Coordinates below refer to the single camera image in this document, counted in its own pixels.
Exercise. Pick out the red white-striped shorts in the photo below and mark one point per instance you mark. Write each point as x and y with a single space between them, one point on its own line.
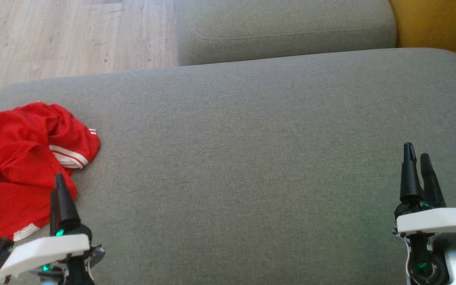
10 209

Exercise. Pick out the yellow sofa back cushion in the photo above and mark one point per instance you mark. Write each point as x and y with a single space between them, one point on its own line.
437 23

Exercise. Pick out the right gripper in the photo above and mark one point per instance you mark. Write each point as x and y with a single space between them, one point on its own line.
437 221

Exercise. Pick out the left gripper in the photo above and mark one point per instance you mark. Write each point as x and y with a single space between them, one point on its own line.
46 251

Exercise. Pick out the red basketball jersey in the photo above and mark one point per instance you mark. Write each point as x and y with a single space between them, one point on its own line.
14 130

